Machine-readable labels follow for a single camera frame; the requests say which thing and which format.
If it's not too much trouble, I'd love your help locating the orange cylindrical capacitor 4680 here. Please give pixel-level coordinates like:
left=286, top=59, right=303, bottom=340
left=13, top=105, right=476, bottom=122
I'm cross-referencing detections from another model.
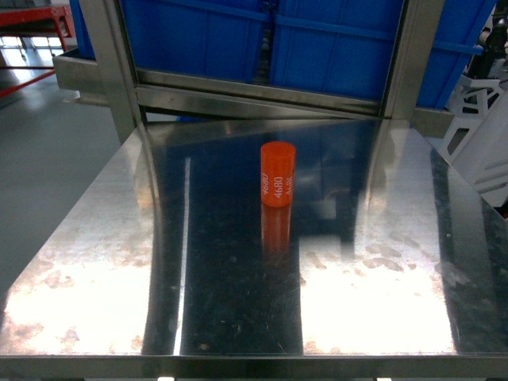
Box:
left=260, top=141, right=296, bottom=207

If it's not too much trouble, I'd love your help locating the left blue plastic bin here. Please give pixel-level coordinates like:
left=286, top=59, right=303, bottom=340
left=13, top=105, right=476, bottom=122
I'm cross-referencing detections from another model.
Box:
left=121, top=1, right=270, bottom=83

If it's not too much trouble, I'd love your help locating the blue plastic bin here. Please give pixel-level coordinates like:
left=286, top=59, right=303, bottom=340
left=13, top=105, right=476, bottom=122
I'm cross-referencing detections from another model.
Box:
left=270, top=0, right=403, bottom=101
left=121, top=1, right=270, bottom=83

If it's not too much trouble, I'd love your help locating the right blue plastic bin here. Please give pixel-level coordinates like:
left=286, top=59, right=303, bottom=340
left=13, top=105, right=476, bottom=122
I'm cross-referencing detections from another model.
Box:
left=270, top=0, right=403, bottom=101

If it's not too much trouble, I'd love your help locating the far left blue bin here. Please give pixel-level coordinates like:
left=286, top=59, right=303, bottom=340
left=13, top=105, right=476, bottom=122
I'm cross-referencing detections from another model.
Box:
left=69, top=0, right=95, bottom=60

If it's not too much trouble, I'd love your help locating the far right blue bin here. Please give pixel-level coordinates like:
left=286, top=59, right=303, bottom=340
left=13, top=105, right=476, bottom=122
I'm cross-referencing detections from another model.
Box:
left=417, top=0, right=496, bottom=110

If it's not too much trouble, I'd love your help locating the stainless steel rack frame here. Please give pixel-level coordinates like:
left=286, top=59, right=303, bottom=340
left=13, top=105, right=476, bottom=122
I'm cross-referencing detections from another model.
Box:
left=54, top=1, right=453, bottom=141

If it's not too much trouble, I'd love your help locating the red metal table frame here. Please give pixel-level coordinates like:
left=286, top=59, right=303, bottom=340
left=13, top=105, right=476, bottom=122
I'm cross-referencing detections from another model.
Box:
left=1, top=4, right=75, bottom=98

